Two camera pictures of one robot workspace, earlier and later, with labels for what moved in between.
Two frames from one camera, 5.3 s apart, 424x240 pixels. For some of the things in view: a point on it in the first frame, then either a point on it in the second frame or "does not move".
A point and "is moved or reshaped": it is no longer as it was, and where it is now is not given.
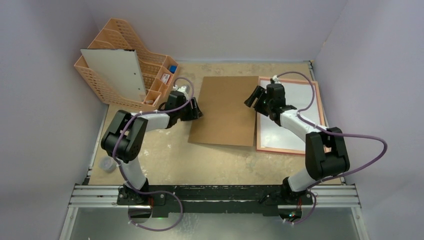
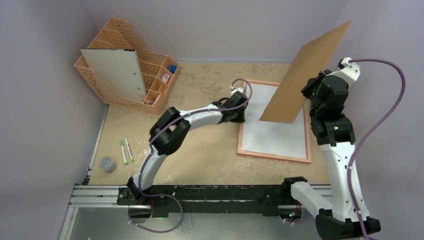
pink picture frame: x=303 y=96 is moved or reshaped
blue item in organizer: x=172 y=69 does not move
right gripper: x=259 y=100 to x=309 y=88
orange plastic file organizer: x=159 y=72 does not move
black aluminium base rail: x=216 y=200 does not move
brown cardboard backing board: x=226 y=119 to x=311 y=59
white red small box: x=165 y=78 does not move
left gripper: x=195 y=112 to x=239 y=118
